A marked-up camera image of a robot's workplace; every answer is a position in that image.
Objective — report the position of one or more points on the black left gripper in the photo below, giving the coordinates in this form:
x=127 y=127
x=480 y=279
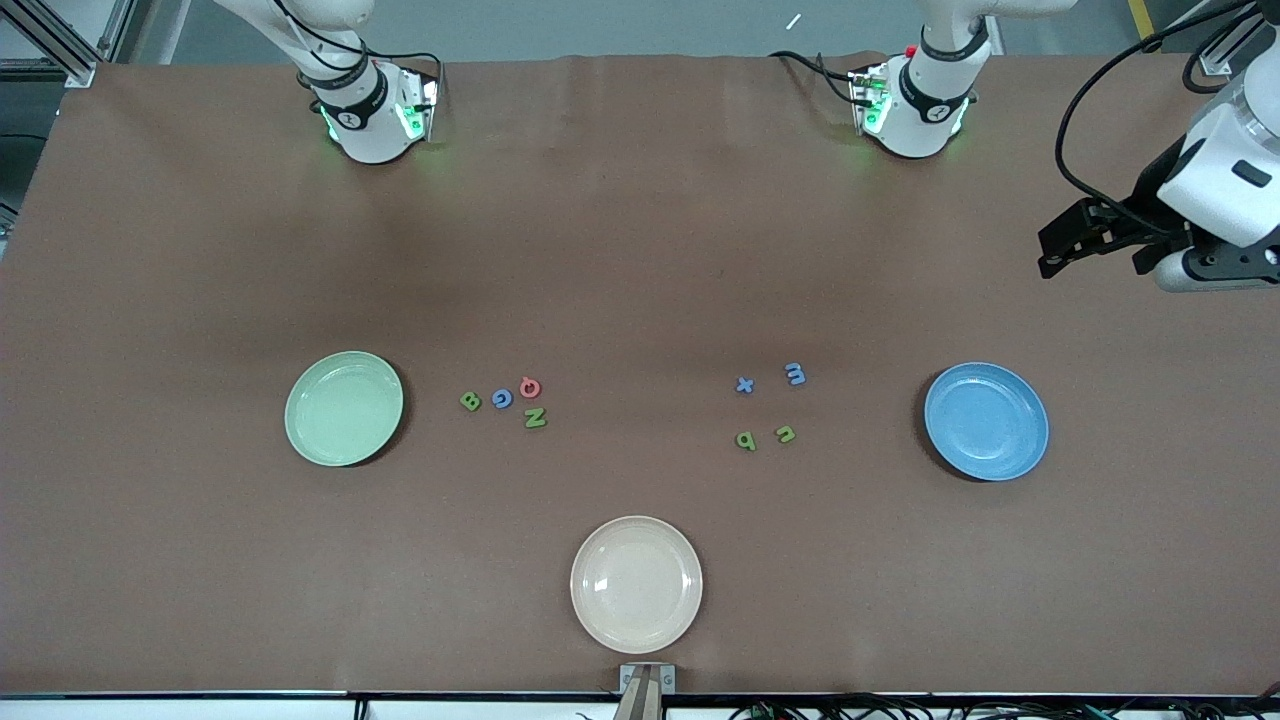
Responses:
x=1150 y=203

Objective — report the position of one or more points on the blue small letter m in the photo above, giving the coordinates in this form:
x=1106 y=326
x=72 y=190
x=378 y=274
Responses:
x=794 y=375

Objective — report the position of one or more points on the green small letter b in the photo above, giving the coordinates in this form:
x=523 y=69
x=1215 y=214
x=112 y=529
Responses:
x=746 y=441

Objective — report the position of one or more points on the red capital letter Q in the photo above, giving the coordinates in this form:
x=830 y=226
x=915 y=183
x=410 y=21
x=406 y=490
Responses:
x=530 y=389

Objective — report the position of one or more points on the green capital letter N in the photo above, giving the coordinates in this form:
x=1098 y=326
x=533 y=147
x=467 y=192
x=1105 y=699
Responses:
x=535 y=418

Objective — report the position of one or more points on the blue capital letter G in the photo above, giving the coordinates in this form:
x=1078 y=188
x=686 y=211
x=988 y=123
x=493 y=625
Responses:
x=501 y=399

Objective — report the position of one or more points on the green capital letter B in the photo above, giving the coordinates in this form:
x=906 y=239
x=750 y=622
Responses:
x=470 y=401

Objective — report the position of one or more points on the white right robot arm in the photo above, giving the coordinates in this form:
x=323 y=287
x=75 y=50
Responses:
x=365 y=130

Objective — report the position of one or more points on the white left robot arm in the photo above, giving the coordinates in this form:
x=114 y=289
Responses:
x=920 y=110

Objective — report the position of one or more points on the blue plate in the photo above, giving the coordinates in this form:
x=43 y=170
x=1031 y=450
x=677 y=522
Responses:
x=985 y=420

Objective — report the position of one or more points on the brown table mat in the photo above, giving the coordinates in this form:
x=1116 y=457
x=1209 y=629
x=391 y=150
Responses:
x=640 y=250

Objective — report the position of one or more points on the beige plate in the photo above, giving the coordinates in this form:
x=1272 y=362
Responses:
x=636 y=585

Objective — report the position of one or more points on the light green plate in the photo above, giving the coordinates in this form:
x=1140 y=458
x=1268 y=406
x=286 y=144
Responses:
x=340 y=410

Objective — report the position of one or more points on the grey metal camera bracket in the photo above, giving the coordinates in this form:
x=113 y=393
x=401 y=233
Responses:
x=648 y=690

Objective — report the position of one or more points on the white table edge rail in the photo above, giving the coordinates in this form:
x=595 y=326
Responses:
x=200 y=708

